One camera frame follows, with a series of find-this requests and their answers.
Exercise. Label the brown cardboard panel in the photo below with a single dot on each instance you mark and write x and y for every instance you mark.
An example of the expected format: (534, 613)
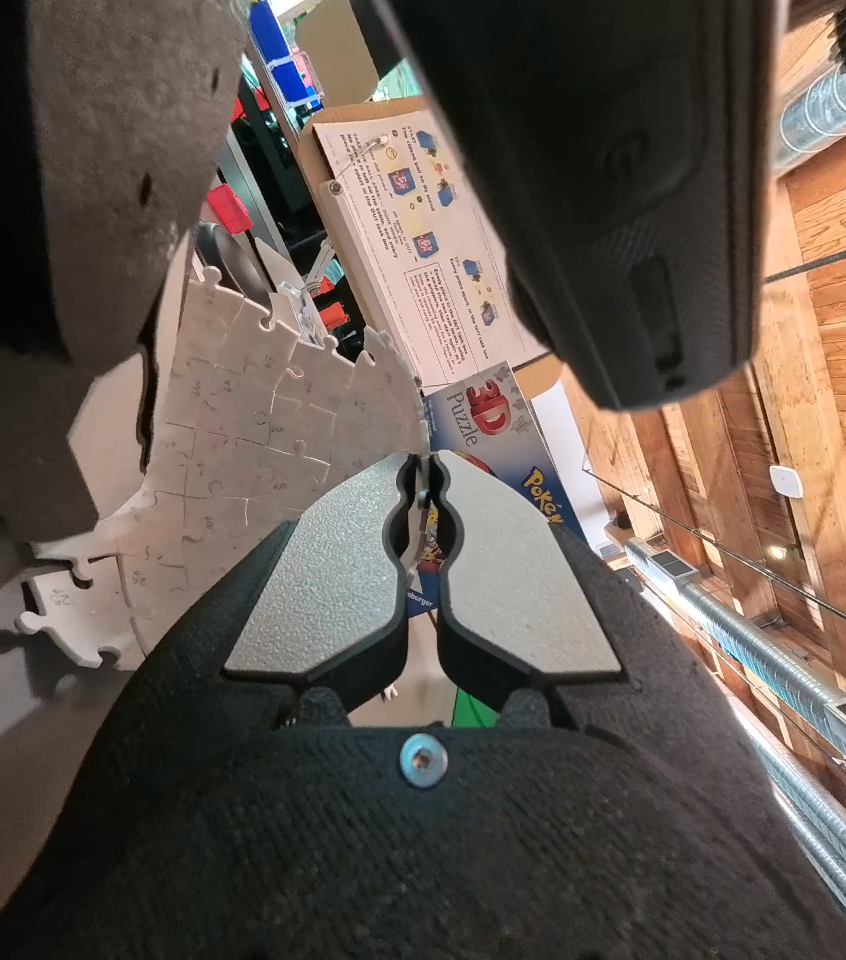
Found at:
(337, 45)

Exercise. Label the white ceiling access point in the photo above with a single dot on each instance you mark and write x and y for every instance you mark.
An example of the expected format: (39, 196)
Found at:
(787, 480)

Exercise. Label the black fabric-covered device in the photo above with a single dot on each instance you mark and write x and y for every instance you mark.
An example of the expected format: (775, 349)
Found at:
(580, 187)

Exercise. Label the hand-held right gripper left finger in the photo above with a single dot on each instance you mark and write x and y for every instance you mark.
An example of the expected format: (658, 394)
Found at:
(318, 592)

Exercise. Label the partly built puzzle ball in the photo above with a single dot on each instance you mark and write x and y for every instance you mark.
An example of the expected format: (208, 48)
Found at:
(243, 420)

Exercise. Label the clear plastic block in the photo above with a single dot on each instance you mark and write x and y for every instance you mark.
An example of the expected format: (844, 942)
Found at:
(295, 298)

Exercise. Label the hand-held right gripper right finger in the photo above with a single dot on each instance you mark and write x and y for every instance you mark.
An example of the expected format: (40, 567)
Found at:
(520, 592)

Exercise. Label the silver duct with vent grille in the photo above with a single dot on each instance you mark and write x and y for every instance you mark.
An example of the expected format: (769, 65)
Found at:
(768, 660)

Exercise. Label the small red plastic clip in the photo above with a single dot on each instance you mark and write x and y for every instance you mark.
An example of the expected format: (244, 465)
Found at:
(229, 210)

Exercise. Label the blue puzzle box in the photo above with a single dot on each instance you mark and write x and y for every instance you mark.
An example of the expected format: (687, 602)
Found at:
(498, 435)

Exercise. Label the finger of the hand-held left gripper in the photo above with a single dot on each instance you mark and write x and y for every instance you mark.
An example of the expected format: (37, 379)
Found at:
(175, 292)
(108, 435)

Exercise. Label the black round ball stand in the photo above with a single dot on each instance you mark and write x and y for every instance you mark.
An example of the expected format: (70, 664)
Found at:
(232, 262)

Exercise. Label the wooden board with instruction sheet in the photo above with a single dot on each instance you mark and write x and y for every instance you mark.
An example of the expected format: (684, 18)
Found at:
(408, 262)

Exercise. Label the green plastic bin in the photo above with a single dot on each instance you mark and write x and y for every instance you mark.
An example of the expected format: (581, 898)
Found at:
(472, 712)

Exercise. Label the blue storage bins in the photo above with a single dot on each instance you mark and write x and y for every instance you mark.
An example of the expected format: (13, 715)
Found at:
(280, 45)

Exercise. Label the thin metal ceiling rod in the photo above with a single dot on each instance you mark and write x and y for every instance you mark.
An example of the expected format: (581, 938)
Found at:
(828, 261)

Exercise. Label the silver ribbed ventilation duct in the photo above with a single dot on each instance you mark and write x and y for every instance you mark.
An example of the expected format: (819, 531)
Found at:
(828, 112)

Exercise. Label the dark adjacent table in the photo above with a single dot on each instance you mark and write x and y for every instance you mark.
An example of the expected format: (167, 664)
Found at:
(243, 172)

